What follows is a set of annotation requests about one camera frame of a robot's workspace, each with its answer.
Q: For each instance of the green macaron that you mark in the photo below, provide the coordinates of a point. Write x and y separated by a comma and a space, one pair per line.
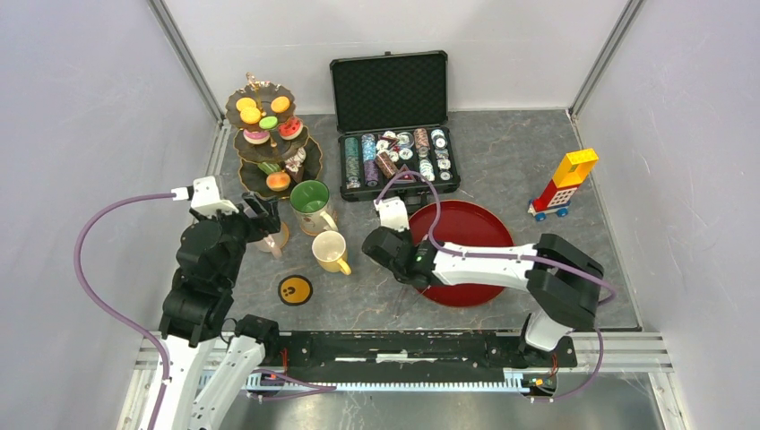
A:
268, 123

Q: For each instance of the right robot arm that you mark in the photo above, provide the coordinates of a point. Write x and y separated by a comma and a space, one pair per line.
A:
563, 280

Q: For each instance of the orange peach bun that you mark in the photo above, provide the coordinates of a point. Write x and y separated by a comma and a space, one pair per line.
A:
278, 181

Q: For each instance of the orange black coaster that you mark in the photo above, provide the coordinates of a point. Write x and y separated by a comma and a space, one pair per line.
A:
295, 290

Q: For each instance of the yellow round cookie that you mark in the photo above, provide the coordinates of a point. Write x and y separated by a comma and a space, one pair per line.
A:
280, 104

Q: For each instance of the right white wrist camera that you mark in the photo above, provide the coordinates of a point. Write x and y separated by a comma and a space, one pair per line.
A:
392, 213

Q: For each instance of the three-tier dessert stand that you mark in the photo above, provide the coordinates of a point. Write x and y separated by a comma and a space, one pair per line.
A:
276, 150

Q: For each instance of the red frosted donut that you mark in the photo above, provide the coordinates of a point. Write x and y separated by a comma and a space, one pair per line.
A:
291, 129

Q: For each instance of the orange round biscuit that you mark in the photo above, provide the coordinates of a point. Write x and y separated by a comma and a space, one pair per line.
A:
250, 115

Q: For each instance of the orange waffle biscuit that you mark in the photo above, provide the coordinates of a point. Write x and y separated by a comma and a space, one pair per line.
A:
244, 103

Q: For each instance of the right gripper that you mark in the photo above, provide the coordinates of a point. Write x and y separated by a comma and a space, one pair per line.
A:
405, 234

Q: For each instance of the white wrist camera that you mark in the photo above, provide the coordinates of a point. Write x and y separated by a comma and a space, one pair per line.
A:
392, 213
205, 197

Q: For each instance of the toy block tower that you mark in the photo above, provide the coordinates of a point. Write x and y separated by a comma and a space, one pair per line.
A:
570, 174

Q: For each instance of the white striped donut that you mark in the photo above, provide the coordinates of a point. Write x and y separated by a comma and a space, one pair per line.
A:
295, 162

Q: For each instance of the black poker chip case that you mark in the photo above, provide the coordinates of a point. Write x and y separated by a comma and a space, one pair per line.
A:
392, 112

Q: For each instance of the beige purple mug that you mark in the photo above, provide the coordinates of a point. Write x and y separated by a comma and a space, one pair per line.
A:
267, 245

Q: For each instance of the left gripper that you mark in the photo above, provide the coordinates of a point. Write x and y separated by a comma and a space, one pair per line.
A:
267, 219

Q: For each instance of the chocolate cake slice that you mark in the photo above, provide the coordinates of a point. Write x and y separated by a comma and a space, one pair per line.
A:
296, 173

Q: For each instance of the green bowl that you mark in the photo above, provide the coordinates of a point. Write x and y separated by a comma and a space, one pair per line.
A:
311, 202

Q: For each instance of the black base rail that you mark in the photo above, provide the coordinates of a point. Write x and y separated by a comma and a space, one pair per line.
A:
399, 360

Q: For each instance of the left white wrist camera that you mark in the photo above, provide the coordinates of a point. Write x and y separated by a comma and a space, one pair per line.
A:
205, 197

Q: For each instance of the woven coaster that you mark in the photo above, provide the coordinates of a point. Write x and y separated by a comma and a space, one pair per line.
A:
282, 237

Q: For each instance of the yellow cup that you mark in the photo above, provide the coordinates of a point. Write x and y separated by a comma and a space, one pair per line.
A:
331, 252

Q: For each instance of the white rectangular pastry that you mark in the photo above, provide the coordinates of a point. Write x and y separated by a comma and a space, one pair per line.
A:
269, 167

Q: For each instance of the pink frosted donut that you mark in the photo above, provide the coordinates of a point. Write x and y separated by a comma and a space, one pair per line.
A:
256, 138

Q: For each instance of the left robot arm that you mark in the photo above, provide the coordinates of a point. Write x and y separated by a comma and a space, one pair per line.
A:
193, 313

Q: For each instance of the red round tray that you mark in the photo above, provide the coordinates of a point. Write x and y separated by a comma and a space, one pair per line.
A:
466, 223

